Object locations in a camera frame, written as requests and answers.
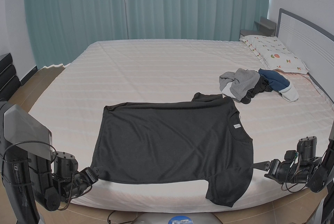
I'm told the black garment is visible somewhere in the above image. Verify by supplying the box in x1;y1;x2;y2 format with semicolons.
240;75;273;105

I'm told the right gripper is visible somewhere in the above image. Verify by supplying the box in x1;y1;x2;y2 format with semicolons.
264;160;291;183

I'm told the white garment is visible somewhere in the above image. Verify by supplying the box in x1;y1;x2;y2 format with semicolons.
278;83;299;102

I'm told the dark blue garment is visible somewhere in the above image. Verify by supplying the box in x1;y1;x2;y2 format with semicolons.
258;69;291;91

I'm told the white printed pillow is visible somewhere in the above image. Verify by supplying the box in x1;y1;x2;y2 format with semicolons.
240;35;310;75

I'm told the grey bedside table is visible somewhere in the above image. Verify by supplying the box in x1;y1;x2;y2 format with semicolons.
240;16;277;38

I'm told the bed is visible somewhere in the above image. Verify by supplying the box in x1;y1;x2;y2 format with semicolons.
27;8;334;215

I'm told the black cable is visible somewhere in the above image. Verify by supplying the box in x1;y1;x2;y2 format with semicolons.
107;209;118;224
58;181;92;211
280;180;296;193
4;141;57;163

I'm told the black T-shirt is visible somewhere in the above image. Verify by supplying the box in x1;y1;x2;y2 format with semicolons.
90;92;255;208

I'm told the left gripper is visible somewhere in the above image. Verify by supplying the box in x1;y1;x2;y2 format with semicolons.
75;167;100;193

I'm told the grey garment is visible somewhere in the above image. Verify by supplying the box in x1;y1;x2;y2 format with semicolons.
219;68;261;101

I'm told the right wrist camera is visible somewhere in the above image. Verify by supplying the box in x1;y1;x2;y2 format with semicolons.
284;150;298;164

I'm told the black chest of drawers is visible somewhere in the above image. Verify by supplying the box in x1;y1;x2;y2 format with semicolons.
0;53;22;101

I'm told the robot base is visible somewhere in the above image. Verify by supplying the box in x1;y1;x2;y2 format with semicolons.
136;212;221;224

